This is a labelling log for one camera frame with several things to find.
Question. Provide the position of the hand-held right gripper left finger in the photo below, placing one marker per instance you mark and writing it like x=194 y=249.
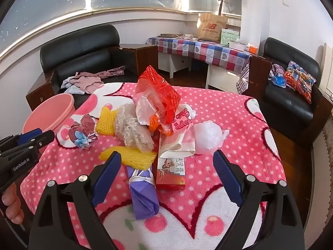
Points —
x=106 y=179

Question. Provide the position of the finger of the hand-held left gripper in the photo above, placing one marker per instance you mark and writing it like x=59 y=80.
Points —
x=44 y=138
x=28 y=136

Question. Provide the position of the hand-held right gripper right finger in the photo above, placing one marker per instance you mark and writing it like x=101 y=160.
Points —
x=229 y=179

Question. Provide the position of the pink plastic bucket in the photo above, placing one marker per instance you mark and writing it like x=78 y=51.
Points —
x=44 y=114

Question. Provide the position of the yellow foam net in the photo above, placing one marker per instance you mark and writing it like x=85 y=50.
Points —
x=105 y=122
x=138 y=158

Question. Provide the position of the purple paper ball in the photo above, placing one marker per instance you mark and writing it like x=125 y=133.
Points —
x=83 y=132

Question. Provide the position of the purple cloth pouch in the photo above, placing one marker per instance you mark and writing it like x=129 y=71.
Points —
x=144 y=198

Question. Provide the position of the clear plastic bag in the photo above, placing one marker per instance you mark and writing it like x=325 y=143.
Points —
x=147 y=109
x=130 y=127

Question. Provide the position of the red and white ointment box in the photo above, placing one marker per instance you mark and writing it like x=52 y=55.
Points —
x=169 y=173

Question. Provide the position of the orange plastic wrapper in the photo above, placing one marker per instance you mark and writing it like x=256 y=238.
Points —
x=154 y=124

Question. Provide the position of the white red-printed plastic bag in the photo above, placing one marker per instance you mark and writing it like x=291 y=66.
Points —
x=182 y=119

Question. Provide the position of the red plastic bag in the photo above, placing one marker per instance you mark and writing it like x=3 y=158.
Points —
x=161 y=91

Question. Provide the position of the person's left hand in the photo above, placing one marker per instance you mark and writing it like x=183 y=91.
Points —
x=11 y=203

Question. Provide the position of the light blue cloth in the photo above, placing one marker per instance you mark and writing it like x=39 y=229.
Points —
x=70 y=88

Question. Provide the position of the pink garment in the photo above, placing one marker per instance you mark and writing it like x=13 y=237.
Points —
x=86 y=82

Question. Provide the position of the pink polka dot blanket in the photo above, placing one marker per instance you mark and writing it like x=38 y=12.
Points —
x=221 y=104

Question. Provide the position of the dark patterned garment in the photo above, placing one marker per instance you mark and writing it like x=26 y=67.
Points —
x=111 y=73

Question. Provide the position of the black leather wooden-sided armchair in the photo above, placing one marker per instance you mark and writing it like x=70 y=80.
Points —
x=78 y=44

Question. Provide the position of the blue plastic bag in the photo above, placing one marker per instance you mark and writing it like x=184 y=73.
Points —
x=279 y=81

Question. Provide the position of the checked cloth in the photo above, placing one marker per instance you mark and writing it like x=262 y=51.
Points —
x=277 y=69

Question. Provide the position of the colourful printed cushion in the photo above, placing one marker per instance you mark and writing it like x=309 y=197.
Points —
x=299 y=80

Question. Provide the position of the white desk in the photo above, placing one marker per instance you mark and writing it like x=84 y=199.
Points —
x=177 y=63

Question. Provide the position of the plaid covered side table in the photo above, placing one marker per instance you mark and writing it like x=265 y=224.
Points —
x=208 y=50

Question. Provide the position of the orange box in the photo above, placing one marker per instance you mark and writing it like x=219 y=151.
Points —
x=251 y=49

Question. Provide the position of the large frosted window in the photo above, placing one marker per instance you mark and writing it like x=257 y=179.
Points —
x=65 y=0

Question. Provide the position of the light green box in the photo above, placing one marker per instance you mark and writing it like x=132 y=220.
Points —
x=230 y=37

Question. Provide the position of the brown paper bag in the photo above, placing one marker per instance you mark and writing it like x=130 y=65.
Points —
x=210 y=27

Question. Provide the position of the flat brown box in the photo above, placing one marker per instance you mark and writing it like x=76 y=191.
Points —
x=169 y=35

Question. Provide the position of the white wall switch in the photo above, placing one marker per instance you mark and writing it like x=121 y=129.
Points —
x=285 y=4

